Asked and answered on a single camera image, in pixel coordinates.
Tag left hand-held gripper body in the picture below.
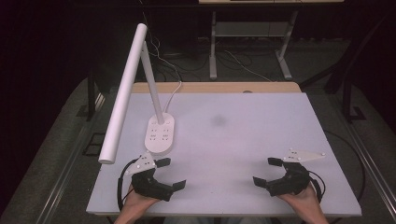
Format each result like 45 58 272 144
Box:
125 150 176 203

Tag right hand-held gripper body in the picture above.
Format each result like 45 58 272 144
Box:
265 147 327 198

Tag person's left hand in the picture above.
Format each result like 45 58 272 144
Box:
120 184 162 217

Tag person's right hand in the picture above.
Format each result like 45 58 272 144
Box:
276 183 325 217

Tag pale grey table mat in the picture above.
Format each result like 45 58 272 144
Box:
86 91 362 217

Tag white desk lamp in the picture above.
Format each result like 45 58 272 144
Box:
98 22 176 165

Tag black metal stand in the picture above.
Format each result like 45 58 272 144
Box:
299 15 369 123

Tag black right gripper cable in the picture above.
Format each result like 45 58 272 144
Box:
307 170 327 203

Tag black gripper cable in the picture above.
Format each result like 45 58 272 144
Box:
307 170 327 203
117 158 140 213

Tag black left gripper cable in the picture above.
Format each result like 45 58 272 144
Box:
117 158 140 213

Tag white lamp cable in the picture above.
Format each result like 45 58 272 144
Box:
163 80 183 115

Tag black square floor frame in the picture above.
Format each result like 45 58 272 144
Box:
82 132 107 157

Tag black floor cable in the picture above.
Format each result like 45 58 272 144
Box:
322 129 366 203

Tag thin black metal post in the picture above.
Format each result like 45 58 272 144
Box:
86 70 98 122

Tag grey metal desk frame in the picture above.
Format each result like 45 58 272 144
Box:
208 10 299 81

